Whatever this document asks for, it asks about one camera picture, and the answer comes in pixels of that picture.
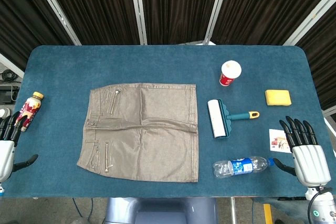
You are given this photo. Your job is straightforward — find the white printed card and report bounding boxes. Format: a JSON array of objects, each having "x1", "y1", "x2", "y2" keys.
[{"x1": 269, "y1": 129, "x2": 292, "y2": 154}]

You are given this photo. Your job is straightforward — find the brown skirt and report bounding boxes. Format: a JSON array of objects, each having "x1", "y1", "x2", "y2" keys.
[{"x1": 76, "y1": 82, "x2": 200, "y2": 184}]

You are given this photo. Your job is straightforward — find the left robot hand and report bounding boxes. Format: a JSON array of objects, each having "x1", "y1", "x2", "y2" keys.
[{"x1": 0, "y1": 111, "x2": 39, "y2": 183}]

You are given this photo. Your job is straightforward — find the black equipment box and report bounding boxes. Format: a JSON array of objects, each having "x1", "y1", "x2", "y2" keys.
[{"x1": 0, "y1": 85, "x2": 20, "y2": 104}]

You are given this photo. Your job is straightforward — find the drink bottle yellow cap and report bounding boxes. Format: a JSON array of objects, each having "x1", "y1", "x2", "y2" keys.
[{"x1": 15, "y1": 91, "x2": 44, "y2": 132}]

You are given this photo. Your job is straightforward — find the black coiled floor cables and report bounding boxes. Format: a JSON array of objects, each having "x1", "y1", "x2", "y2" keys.
[{"x1": 0, "y1": 68, "x2": 18, "y2": 82}]

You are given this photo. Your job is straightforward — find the yellow sponge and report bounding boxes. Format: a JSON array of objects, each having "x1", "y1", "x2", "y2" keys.
[{"x1": 264, "y1": 89, "x2": 292, "y2": 106}]

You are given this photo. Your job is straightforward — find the blue felt table cloth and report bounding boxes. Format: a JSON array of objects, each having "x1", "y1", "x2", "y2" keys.
[{"x1": 2, "y1": 45, "x2": 333, "y2": 200}]

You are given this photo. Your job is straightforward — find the clear water bottle blue label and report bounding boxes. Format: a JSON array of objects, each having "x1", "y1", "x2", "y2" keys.
[{"x1": 212, "y1": 156, "x2": 275, "y2": 179}]

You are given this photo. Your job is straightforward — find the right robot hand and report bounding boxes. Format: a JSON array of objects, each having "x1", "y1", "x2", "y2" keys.
[{"x1": 272, "y1": 115, "x2": 332, "y2": 187}]

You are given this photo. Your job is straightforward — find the grey-blue robot torso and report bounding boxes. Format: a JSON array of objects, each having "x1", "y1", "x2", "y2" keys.
[{"x1": 104, "y1": 197, "x2": 218, "y2": 224}]

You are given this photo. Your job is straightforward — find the red paper cup white lid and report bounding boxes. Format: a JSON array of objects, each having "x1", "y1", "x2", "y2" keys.
[{"x1": 219, "y1": 60, "x2": 242, "y2": 87}]

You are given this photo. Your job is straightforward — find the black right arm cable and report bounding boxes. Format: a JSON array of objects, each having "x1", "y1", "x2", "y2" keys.
[{"x1": 307, "y1": 186, "x2": 332, "y2": 224}]

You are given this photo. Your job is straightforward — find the teal lint roller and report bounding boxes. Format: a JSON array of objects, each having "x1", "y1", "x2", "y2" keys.
[{"x1": 207, "y1": 98, "x2": 260, "y2": 140}]

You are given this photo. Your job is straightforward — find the white table leg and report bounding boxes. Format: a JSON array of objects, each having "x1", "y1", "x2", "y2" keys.
[{"x1": 230, "y1": 197, "x2": 236, "y2": 224}]

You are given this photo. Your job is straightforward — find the dark pleated partition panel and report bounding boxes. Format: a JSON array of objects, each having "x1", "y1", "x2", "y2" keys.
[
  {"x1": 0, "y1": 0, "x2": 79, "y2": 63},
  {"x1": 285, "y1": 0, "x2": 336, "y2": 109},
  {"x1": 30, "y1": 0, "x2": 148, "y2": 46},
  {"x1": 128, "y1": 0, "x2": 232, "y2": 46},
  {"x1": 204, "y1": 0, "x2": 336, "y2": 46}
]

